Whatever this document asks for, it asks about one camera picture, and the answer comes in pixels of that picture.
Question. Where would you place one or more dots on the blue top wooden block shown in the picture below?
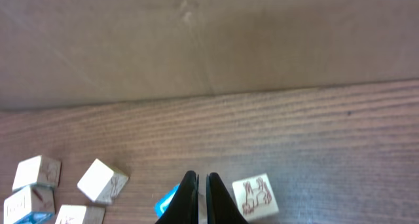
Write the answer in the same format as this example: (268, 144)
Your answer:
(162, 205)

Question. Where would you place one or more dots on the number 3 wooden block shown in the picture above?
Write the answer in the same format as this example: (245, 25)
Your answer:
(202, 209)

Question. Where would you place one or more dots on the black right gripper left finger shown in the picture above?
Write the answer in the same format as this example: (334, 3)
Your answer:
(183, 208)

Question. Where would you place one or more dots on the letter K wooden block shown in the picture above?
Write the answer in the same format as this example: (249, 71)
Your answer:
(255, 198)

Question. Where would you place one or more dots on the plain top wooden block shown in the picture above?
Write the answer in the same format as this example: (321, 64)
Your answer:
(38, 170)

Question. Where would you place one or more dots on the blue framed wooden block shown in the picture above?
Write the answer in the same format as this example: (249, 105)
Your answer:
(77, 214)

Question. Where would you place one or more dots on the blue X wooden block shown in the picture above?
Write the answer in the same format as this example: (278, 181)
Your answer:
(30, 205)

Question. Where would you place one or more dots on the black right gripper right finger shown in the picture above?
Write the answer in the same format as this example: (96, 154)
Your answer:
(221, 208)

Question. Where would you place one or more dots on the teal edged wooden block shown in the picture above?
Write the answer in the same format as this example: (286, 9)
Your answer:
(102, 183)

